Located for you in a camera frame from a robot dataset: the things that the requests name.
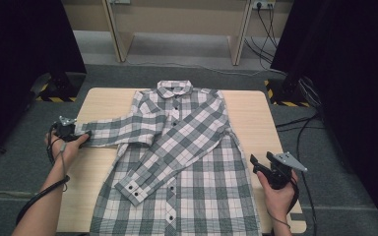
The black stand base striped tape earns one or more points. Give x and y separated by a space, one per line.
280 95
60 87

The white wall power socket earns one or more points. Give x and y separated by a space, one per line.
263 4

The grey white plaid shirt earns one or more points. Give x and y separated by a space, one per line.
190 183

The person's left hand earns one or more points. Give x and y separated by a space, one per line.
64 152

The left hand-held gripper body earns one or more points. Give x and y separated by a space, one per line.
66 131

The person's right hand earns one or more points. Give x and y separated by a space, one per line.
279 201

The black curtain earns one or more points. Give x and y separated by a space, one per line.
357 82
19 49

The beige wooden desk frame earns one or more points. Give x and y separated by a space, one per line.
177 19

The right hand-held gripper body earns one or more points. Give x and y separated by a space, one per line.
287 161

